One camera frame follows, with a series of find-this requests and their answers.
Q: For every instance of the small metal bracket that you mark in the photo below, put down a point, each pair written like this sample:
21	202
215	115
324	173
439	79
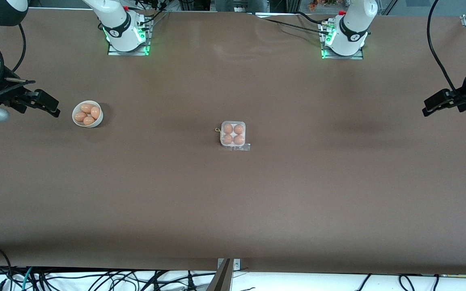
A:
237	264

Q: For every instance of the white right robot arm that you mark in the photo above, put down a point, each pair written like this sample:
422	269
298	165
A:
117	28

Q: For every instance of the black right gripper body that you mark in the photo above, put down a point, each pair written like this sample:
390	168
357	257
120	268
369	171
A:
3	97

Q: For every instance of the white round bowl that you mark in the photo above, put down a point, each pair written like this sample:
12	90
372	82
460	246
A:
99	121

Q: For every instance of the brown egg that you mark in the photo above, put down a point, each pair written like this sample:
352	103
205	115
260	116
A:
86	108
238	129
227	139
227	128
238	140
95	112
80	117
89	121

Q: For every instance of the orange background item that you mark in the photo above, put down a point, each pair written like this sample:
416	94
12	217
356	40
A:
313	5

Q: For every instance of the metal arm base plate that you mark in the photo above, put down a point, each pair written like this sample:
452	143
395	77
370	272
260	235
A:
128	53
342	57

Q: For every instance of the blue-grey background figure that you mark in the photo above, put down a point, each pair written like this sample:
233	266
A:
237	5

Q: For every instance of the clear plastic egg carton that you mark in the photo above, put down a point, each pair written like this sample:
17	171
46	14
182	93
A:
233	134

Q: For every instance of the clear adhesive tape strip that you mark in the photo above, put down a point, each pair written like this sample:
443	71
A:
247	148

